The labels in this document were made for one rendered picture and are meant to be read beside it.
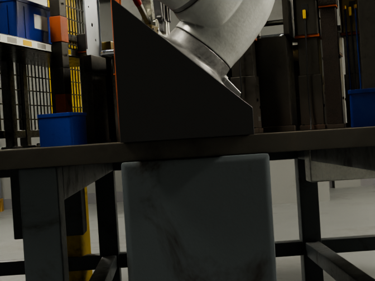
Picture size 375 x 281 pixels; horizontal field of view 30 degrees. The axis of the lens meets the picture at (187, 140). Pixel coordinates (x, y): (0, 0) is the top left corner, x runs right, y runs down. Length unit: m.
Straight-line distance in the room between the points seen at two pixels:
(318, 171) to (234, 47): 1.25
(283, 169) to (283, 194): 0.24
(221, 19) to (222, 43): 0.05
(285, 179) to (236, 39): 5.23
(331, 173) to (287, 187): 4.01
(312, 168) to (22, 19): 1.20
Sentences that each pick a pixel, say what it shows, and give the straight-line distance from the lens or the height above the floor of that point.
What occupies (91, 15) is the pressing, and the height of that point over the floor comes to 1.14.
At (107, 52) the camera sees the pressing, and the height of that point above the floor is 0.99.
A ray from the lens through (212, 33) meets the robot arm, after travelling 1.48.
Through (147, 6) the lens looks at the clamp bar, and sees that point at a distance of 2.19.
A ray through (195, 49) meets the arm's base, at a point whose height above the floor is 0.89.
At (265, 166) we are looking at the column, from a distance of 1.40.
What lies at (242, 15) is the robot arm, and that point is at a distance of 1.49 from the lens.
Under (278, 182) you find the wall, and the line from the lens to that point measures 6.67.
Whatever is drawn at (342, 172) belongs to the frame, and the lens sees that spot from 2.70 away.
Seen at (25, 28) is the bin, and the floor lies 1.07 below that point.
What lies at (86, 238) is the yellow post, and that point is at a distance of 3.01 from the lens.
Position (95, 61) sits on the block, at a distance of 2.39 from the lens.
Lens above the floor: 0.70
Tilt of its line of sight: level
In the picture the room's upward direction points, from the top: 4 degrees counter-clockwise
